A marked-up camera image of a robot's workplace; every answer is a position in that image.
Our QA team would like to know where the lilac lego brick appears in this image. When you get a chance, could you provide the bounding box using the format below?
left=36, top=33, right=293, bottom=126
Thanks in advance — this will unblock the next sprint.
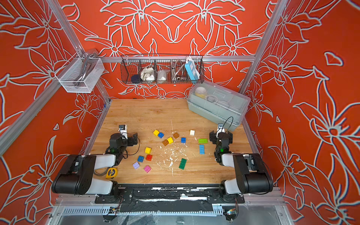
left=132, top=162, right=140, bottom=169

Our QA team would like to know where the dark green lego plate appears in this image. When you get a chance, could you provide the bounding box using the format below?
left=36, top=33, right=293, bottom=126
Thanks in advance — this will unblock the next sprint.
left=179, top=158, right=187, bottom=170

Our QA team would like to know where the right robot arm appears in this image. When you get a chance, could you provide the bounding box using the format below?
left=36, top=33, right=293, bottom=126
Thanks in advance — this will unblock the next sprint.
left=209, top=130, right=273, bottom=195

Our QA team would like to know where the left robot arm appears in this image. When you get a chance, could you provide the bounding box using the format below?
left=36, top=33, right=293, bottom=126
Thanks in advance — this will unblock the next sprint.
left=51, top=132, right=140, bottom=195

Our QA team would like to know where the lime green lego brick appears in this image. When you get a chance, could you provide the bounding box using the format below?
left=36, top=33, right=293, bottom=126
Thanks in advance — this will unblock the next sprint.
left=198, top=138, right=208, bottom=144

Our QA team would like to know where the yellow sloped lego brick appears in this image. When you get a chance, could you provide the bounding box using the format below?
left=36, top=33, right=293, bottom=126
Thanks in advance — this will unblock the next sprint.
left=145, top=147, right=152, bottom=154

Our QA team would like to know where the teal blue lego brick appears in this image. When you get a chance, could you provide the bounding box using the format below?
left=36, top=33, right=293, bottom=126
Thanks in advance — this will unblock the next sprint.
left=137, top=156, right=144, bottom=163

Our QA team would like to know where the light blue long lego brick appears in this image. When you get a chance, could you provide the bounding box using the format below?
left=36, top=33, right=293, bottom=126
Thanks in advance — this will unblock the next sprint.
left=199, top=145, right=205, bottom=155

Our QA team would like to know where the red lego brick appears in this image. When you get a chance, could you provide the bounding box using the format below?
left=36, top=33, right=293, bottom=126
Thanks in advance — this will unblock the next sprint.
left=146, top=154, right=153, bottom=161

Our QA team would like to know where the yellow lego brick near brown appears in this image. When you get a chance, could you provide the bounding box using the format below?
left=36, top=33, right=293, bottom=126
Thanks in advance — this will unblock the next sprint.
left=167, top=137, right=174, bottom=144

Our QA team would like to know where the grey lidded storage box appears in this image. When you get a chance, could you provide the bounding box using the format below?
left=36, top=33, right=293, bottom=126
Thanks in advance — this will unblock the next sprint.
left=187, top=81, right=250, bottom=131

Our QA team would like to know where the yellow tape measure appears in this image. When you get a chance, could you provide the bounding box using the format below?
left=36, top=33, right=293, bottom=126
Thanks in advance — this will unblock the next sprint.
left=106, top=167, right=118, bottom=179

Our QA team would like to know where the white cloth in basket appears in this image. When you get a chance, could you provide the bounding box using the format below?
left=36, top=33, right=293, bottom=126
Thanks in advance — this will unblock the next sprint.
left=140, top=67, right=155, bottom=82

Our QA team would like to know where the clear plastic bin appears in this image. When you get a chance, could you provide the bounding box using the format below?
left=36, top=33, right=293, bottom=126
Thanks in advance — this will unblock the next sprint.
left=55, top=58, right=105, bottom=93

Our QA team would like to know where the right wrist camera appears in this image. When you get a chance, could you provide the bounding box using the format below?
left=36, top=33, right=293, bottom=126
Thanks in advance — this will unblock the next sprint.
left=217, top=123, right=225, bottom=133

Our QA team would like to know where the black wire basket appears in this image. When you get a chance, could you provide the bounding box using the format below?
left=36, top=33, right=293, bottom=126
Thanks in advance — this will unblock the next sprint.
left=120, top=54, right=205, bottom=84

